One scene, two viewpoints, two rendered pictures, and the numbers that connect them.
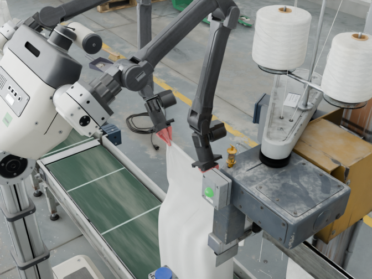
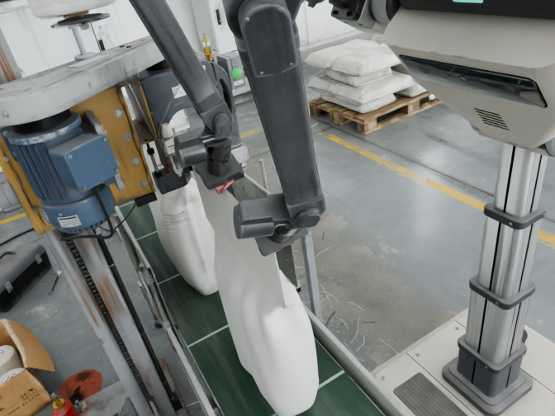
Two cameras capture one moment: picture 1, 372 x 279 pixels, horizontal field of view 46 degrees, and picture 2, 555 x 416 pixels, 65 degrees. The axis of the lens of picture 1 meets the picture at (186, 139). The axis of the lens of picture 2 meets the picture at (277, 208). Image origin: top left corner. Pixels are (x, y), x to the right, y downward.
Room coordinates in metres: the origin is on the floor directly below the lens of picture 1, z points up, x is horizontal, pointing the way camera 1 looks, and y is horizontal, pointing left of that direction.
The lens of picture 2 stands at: (2.22, 0.26, 1.60)
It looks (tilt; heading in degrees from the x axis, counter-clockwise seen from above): 32 degrees down; 193
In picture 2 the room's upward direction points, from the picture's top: 10 degrees counter-clockwise
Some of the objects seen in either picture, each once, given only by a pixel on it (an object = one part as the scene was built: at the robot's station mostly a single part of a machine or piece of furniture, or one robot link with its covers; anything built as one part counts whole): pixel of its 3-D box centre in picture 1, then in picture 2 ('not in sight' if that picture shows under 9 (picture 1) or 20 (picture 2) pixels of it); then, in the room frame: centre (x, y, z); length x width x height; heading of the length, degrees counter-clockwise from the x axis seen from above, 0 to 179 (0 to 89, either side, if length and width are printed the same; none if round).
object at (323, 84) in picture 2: not in sight; (345, 78); (-2.05, 0.18, 0.32); 0.67 x 0.42 x 0.14; 132
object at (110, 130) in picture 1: (102, 129); not in sight; (2.69, 0.61, 0.35); 0.30 x 0.15 x 0.15; 38
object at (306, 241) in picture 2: not in sight; (315, 303); (1.01, 0.07, 0.39); 0.03 x 0.03 x 0.78; 38
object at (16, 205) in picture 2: not in sight; (5, 191); (1.33, -0.66, 1.14); 0.11 x 0.06 x 0.11; 38
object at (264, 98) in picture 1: (266, 113); (87, 166); (1.45, -0.30, 1.25); 0.10 x 0.08 x 0.12; 153
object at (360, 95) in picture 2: not in sight; (372, 86); (-1.74, 0.43, 0.32); 0.66 x 0.43 x 0.15; 130
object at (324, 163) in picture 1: (301, 170); (130, 105); (1.09, -0.36, 1.26); 0.22 x 0.05 x 0.16; 38
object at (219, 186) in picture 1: (216, 189); (230, 70); (0.96, -0.09, 1.28); 0.08 x 0.05 x 0.09; 38
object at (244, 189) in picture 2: not in sight; (236, 199); (0.44, -0.33, 0.54); 1.05 x 0.02 x 0.41; 38
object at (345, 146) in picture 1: (337, 169); (69, 149); (1.20, -0.52, 1.18); 0.34 x 0.25 x 0.31; 128
